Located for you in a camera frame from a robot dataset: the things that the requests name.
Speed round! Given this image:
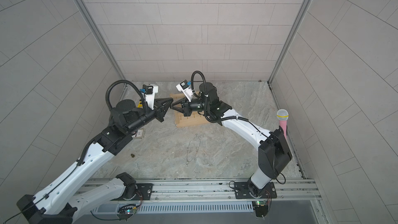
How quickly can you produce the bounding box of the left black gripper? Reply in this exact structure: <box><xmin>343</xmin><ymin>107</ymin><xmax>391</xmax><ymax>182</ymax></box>
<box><xmin>125</xmin><ymin>97</ymin><xmax>174</xmax><ymax>134</ymax></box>

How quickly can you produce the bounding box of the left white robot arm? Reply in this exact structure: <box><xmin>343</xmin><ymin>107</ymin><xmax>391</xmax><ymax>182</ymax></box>
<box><xmin>17</xmin><ymin>80</ymin><xmax>173</xmax><ymax>224</ymax></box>

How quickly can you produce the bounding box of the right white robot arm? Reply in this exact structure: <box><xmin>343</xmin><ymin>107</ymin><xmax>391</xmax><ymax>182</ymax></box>
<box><xmin>171</xmin><ymin>71</ymin><xmax>292</xmax><ymax>198</ymax></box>

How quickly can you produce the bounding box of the wooden jewelry display stand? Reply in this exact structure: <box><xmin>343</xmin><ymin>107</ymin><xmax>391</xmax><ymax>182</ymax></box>
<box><xmin>170</xmin><ymin>93</ymin><xmax>209</xmax><ymax>128</ymax></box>

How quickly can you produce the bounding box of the small card box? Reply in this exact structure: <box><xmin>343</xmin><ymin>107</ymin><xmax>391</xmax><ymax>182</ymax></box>
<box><xmin>132</xmin><ymin>129</ymin><xmax>145</xmax><ymax>139</ymax></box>

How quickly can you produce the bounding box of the pink toy microphone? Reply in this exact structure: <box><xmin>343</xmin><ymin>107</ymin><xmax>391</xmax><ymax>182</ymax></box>
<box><xmin>277</xmin><ymin>109</ymin><xmax>289</xmax><ymax>139</ymax></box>

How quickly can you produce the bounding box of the left green circuit board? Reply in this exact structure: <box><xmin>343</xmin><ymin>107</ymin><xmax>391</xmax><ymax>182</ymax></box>
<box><xmin>117</xmin><ymin>204</ymin><xmax>138</xmax><ymax>221</ymax></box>

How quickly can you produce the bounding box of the green circuit board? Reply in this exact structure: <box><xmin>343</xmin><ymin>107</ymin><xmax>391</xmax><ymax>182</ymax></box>
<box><xmin>117</xmin><ymin>204</ymin><xmax>138</xmax><ymax>221</ymax></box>
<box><xmin>252</xmin><ymin>201</ymin><xmax>269</xmax><ymax>219</ymax></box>

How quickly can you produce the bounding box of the white ventilation grille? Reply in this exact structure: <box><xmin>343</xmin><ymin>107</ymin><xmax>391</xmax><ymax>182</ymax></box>
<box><xmin>90</xmin><ymin>201</ymin><xmax>254</xmax><ymax>215</ymax></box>

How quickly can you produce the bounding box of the right green circuit board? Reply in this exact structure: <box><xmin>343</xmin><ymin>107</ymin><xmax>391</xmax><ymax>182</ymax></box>
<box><xmin>252</xmin><ymin>201</ymin><xmax>269</xmax><ymax>219</ymax></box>

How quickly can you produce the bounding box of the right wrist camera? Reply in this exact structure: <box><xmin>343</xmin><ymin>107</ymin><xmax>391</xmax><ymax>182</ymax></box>
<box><xmin>176</xmin><ymin>80</ymin><xmax>194</xmax><ymax>102</ymax></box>

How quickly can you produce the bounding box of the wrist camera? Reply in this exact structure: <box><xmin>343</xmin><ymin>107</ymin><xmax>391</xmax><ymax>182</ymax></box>
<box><xmin>140</xmin><ymin>84</ymin><xmax>159</xmax><ymax>110</ymax></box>
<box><xmin>176</xmin><ymin>80</ymin><xmax>194</xmax><ymax>102</ymax></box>

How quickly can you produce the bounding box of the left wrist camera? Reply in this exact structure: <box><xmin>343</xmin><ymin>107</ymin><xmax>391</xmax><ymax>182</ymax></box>
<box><xmin>140</xmin><ymin>84</ymin><xmax>159</xmax><ymax>110</ymax></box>

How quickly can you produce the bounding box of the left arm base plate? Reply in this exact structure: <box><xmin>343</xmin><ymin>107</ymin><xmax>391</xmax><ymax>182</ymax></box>
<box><xmin>117</xmin><ymin>183</ymin><xmax>153</xmax><ymax>201</ymax></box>

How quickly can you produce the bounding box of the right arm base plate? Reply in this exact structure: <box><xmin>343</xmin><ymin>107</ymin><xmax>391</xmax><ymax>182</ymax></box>
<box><xmin>229</xmin><ymin>181</ymin><xmax>277</xmax><ymax>200</ymax></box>

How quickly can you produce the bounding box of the aluminium mounting rail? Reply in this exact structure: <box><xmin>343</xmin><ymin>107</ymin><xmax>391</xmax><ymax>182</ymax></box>
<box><xmin>136</xmin><ymin>178</ymin><xmax>321</xmax><ymax>203</ymax></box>

